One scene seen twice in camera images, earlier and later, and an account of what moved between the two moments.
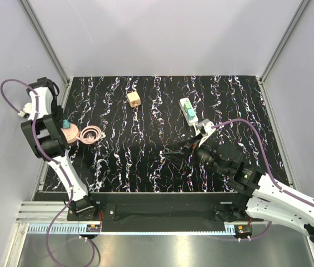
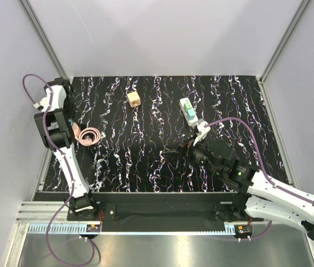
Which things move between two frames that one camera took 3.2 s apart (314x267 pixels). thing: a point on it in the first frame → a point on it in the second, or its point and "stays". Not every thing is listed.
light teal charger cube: [190, 114] stays
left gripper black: [59, 118] → [71, 112]
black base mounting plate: [167, 211] stays
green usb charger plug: [188, 105] stays
